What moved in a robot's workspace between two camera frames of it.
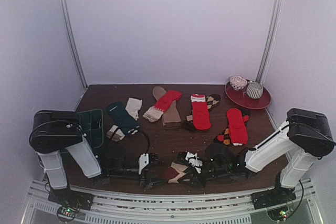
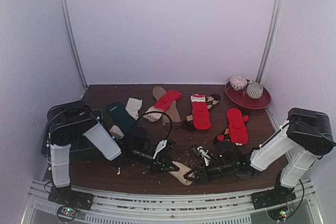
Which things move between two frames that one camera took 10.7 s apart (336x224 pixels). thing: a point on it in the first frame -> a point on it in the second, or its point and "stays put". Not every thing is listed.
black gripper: [193, 160] -> [205, 155]
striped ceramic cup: [254, 89] stays put
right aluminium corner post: [276, 14] stays put
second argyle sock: [224, 137] stays put
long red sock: [200, 113] stays put
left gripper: [152, 183] -> [168, 164]
